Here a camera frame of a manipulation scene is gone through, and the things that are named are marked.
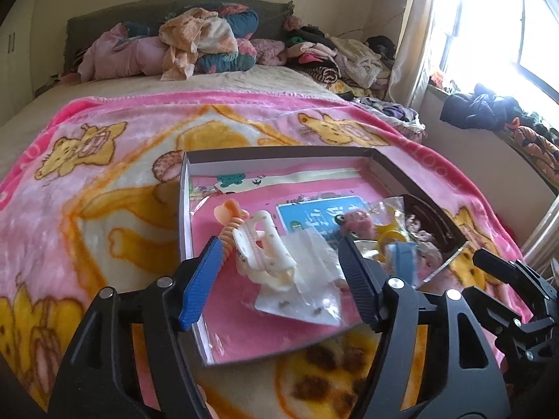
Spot blue hair accessory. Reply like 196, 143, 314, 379
384, 242, 418, 291

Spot yellow hair tie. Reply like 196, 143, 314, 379
369, 196, 415, 254

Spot window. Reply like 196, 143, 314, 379
437, 0, 559, 97

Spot beige curtain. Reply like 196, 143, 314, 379
389, 0, 443, 110

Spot pink fuzzy garment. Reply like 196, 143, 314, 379
249, 38, 289, 67

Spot pink printed blanket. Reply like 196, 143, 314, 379
0, 89, 538, 419

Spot purple crumpled clothes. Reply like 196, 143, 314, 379
354, 96, 426, 132

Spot orange black patterned cloth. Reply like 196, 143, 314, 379
507, 113, 559, 181

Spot peach floral cloth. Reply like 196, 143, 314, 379
158, 8, 239, 81

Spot blue printed card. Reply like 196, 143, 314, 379
275, 196, 372, 242

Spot dark puffer jacket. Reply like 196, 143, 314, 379
439, 83, 525, 132

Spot white hair claw clip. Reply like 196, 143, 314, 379
231, 210, 302, 293

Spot clear bag with earrings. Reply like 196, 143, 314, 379
255, 231, 350, 328

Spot brown cardboard box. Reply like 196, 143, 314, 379
177, 147, 470, 367

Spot pink quilt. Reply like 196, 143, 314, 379
79, 24, 169, 81

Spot pile of mixed clothes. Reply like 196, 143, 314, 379
284, 15, 396, 97

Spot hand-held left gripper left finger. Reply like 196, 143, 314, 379
46, 236, 225, 419

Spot dark blue floral quilt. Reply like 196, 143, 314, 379
192, 3, 259, 75

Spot cream wardrobe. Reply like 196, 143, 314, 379
0, 0, 44, 112

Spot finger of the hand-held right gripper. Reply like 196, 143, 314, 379
462, 286, 559, 363
473, 248, 559, 310

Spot pink fuzzy green-eyed hair tie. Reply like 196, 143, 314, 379
334, 209, 378, 241

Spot peach coil hair tie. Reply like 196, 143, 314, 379
213, 198, 252, 267

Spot beige bed sheet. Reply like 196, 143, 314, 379
0, 63, 350, 140

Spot pink printed sheet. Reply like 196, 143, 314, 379
186, 167, 420, 363

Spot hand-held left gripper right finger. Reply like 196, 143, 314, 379
337, 236, 514, 419

